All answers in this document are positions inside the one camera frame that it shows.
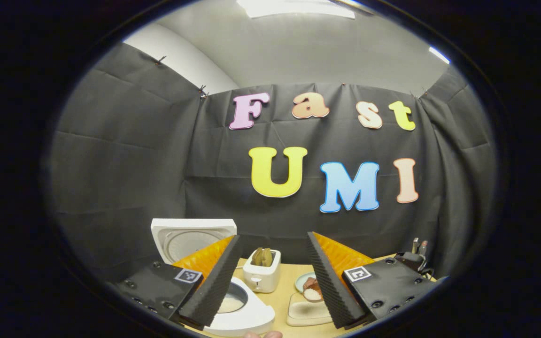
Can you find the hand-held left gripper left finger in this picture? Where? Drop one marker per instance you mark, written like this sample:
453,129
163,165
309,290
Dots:
214,286

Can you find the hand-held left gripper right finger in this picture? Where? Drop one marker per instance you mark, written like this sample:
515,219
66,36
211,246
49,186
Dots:
334,286

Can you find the brown wooden spoon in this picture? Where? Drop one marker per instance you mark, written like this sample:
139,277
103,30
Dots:
306,288

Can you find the glass rice tray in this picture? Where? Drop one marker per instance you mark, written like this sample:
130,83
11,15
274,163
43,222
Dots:
294,317

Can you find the white rice cooker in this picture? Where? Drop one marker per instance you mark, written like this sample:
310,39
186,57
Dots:
254,319

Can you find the brown meat slice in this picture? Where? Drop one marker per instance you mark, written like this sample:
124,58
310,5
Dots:
310,282

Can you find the pale blue plate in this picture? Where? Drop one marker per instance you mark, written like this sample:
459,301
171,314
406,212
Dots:
300,280

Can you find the white toaster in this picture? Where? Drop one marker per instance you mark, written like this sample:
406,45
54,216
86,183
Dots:
261,279

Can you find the toasted bread slice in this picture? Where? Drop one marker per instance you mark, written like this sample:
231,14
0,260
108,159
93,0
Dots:
267,257
256,257

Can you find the black backdrop cloth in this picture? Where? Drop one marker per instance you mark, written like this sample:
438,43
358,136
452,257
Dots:
120,164

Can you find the small ceiling light panel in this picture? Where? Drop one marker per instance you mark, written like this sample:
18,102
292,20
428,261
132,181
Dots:
439,54

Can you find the large ceiling light panel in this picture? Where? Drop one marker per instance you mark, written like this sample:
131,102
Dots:
298,7

